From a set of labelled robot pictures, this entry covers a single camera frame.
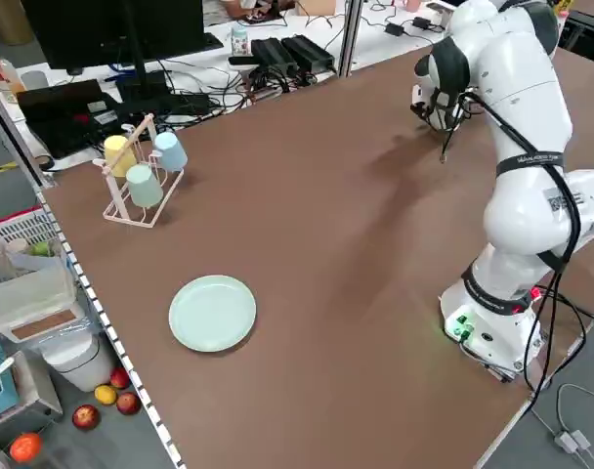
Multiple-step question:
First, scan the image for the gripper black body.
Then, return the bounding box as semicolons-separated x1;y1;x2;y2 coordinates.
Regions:
425;94;468;133

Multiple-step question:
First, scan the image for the cardboard box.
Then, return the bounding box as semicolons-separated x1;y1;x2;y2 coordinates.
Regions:
304;0;338;17

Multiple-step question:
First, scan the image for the black equipment box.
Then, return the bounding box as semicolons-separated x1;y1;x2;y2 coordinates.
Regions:
565;8;594;56

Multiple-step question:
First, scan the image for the person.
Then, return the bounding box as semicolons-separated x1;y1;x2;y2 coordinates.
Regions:
218;0;298;23

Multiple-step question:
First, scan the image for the blue plastic cup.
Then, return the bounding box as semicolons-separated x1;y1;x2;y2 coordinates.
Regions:
153;131;189;172

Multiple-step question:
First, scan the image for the pale green plate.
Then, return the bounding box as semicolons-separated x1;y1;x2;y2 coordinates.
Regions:
168;275;258;354

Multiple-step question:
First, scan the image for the green plastic cup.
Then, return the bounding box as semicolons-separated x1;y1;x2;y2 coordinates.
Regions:
125;163;164;209

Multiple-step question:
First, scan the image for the yellow plastic cup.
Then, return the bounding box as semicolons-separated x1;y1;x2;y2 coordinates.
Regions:
104;135;138;178

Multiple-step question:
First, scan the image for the black monitor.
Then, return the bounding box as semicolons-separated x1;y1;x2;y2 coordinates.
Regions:
21;0;225;72

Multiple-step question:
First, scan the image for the black laptop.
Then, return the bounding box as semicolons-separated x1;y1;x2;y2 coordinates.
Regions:
16;79;132;161

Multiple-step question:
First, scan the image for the white bucket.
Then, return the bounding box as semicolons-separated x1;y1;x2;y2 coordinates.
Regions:
37;327;116;394

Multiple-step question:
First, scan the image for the white plastic basket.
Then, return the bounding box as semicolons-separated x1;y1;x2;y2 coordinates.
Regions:
0;207;66;284

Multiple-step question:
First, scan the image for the clear plastic container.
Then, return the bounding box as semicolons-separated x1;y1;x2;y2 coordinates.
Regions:
0;266;86;346

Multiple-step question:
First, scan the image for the grey metal bin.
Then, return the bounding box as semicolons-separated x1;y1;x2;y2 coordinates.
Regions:
0;349;64;453

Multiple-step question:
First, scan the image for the blue crate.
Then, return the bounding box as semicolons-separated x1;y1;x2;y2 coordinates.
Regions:
0;325;21;424

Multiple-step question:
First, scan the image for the orange fruit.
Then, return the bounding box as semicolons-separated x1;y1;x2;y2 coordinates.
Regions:
9;432;45;464

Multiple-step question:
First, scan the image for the aluminium profile post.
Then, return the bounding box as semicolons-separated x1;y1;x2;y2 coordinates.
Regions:
339;0;365;78

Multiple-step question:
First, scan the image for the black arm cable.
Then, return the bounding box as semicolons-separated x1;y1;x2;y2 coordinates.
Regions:
408;90;594;406

